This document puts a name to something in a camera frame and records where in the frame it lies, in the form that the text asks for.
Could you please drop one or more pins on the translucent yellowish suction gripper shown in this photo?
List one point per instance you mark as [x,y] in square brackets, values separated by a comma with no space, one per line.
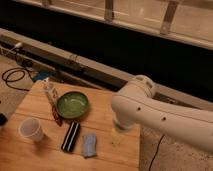
[116,137]

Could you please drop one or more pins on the white plug adapter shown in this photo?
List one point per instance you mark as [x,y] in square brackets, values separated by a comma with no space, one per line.
[18,45]

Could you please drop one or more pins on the green ceramic bowl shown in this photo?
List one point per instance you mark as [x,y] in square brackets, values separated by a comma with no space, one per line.
[72,105]

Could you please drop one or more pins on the black object at table edge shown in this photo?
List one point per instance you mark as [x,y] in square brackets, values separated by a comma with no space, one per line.
[3,119]

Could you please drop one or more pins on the black white striped block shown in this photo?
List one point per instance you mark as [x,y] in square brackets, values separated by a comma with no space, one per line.
[70,137]

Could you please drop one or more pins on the blue object on floor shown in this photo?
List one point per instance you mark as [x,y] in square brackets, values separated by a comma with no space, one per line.
[41,75]

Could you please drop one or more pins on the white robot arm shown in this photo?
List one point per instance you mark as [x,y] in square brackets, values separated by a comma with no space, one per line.
[134,104]

